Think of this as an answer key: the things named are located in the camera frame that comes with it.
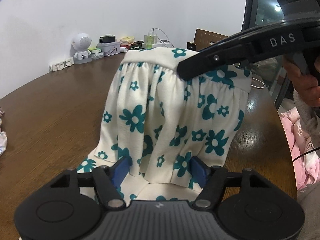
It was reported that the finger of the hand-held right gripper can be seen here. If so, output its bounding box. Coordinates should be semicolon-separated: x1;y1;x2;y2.
176;21;304;80

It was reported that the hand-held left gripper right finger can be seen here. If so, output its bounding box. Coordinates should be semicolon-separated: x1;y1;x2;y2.
191;156;270;208

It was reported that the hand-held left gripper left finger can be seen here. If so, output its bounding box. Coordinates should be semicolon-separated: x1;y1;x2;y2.
51;156;131;208

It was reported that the cream dress with teal flowers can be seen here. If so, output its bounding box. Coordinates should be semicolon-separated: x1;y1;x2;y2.
76;47;252;202

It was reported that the person's right hand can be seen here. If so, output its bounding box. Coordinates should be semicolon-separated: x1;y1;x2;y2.
282;53;320;108

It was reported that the brown box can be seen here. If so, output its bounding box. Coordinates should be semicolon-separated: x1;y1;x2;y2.
194;28;230;52

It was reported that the white power strip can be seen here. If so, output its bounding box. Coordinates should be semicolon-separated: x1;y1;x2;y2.
141;39;169;49

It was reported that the green spray bottle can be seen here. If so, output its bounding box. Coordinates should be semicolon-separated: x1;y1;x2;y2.
144;29;157;50

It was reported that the yellow small container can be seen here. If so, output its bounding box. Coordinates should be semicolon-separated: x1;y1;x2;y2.
119;36;135;46

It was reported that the pink padded garment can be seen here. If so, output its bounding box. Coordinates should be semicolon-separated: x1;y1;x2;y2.
279;107;320;192

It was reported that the grey tin box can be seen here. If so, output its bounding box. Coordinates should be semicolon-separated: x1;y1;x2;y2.
97;41;121;57

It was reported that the black charger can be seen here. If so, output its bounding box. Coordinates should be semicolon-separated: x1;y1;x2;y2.
99;34;117;44

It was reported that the green white packet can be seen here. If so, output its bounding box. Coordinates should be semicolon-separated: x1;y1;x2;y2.
87;47;104;60

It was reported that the white block row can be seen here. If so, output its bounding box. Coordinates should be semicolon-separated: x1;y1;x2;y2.
48;58;74;72

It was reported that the person's grey clothing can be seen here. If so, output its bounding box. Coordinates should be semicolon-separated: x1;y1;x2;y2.
296;184;320;240

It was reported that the pink floral garment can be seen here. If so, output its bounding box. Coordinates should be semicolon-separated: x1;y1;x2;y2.
0;107;8;158

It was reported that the white astronaut figurine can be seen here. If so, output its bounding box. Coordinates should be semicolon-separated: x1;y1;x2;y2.
72;32;92;64

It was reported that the black cable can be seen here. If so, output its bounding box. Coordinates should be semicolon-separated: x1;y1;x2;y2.
291;147;320;164

